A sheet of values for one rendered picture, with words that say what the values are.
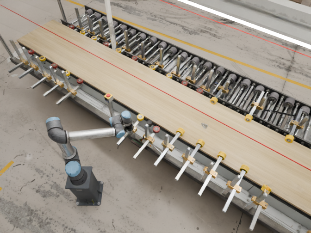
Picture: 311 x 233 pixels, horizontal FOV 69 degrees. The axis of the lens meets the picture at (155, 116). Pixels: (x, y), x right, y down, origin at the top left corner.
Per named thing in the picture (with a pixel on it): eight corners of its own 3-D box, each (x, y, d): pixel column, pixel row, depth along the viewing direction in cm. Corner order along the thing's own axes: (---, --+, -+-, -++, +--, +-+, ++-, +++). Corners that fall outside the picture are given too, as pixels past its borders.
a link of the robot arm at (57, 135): (50, 140, 179) (127, 131, 215) (47, 128, 185) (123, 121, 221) (49, 148, 186) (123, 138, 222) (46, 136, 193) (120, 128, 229)
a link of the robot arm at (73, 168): (71, 182, 237) (65, 176, 222) (67, 168, 246) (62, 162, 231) (85, 177, 240) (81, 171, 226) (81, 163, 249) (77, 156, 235)
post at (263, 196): (246, 211, 227) (267, 197, 188) (243, 208, 228) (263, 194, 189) (248, 207, 229) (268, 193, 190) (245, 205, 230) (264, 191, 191)
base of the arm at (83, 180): (85, 185, 245) (83, 182, 237) (68, 185, 245) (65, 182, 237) (89, 168, 256) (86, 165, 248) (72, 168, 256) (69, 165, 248)
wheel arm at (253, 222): (251, 230, 193) (252, 229, 191) (248, 228, 194) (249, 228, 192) (265, 195, 211) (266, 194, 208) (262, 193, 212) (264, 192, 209)
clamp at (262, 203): (264, 210, 204) (266, 209, 200) (249, 201, 208) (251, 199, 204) (266, 204, 207) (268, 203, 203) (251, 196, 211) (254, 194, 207)
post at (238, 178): (225, 195, 233) (240, 179, 194) (221, 193, 234) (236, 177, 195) (226, 193, 235) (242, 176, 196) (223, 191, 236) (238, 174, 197)
